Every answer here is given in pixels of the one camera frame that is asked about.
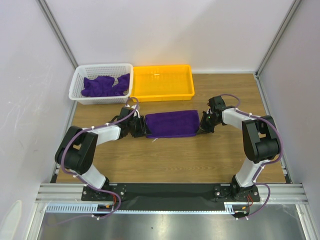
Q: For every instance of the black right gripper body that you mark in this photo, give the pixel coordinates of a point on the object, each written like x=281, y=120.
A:
x=207, y=125

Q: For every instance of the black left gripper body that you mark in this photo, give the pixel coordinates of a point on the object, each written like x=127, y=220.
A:
x=137, y=127

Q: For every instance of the purple towel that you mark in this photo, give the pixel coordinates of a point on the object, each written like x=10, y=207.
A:
x=104, y=86
x=174, y=124

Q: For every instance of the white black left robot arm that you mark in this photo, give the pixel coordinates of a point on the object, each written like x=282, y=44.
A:
x=76, y=152

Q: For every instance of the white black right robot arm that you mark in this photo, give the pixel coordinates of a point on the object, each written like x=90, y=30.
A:
x=262, y=143

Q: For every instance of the yellow plastic tray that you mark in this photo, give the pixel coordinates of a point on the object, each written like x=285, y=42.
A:
x=163, y=83

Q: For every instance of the purple towel in basket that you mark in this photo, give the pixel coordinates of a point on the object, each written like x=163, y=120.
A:
x=104, y=86

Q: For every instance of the white perforated plastic basket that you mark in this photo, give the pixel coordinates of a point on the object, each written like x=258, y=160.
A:
x=92, y=71

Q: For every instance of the white slotted cable duct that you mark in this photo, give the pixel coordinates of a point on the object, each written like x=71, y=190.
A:
x=95, y=208

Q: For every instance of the aluminium frame rail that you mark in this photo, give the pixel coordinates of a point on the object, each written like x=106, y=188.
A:
x=280, y=193

